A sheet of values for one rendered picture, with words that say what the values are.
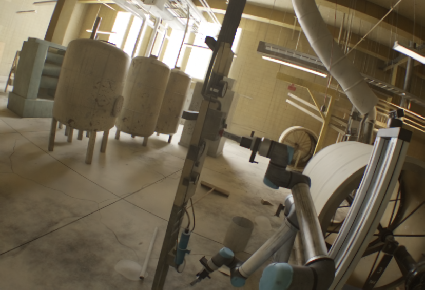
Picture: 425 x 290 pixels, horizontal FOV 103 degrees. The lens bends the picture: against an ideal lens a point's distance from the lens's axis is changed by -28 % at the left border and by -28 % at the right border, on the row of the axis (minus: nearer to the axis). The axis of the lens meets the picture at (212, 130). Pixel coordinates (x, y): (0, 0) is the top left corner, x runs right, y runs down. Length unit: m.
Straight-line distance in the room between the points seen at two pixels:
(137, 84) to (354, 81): 5.50
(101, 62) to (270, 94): 9.76
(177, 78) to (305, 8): 4.18
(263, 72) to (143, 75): 7.94
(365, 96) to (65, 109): 6.61
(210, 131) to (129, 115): 5.01
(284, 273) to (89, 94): 3.83
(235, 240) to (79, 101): 3.18
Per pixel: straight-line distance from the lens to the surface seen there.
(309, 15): 6.71
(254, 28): 13.40
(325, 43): 6.48
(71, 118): 4.21
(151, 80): 5.98
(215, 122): 1.14
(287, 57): 8.94
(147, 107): 6.03
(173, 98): 7.16
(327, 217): 2.39
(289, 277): 0.74
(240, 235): 2.92
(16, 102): 7.25
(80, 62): 4.15
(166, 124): 7.24
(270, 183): 1.14
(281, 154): 1.11
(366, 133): 7.74
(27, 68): 7.01
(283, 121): 12.38
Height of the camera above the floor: 1.65
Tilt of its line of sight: 7 degrees down
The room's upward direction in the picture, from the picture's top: 17 degrees clockwise
